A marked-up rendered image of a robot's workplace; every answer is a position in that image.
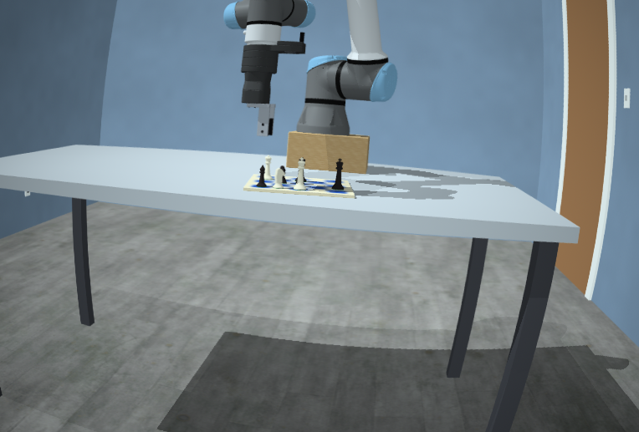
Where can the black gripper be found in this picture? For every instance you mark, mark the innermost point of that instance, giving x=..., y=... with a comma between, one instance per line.
x=260, y=61

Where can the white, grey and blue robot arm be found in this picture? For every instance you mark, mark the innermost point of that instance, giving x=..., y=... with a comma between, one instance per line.
x=330, y=79

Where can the blue and cream chessboard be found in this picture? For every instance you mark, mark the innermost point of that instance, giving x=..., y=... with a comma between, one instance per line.
x=314, y=187

